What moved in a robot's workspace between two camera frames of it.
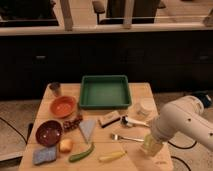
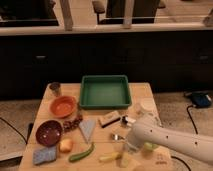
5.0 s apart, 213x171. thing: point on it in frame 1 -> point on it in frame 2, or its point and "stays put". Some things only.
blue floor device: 205,99 stays put
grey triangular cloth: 88,128 stays put
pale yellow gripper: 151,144 -> 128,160
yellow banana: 112,157 stays put
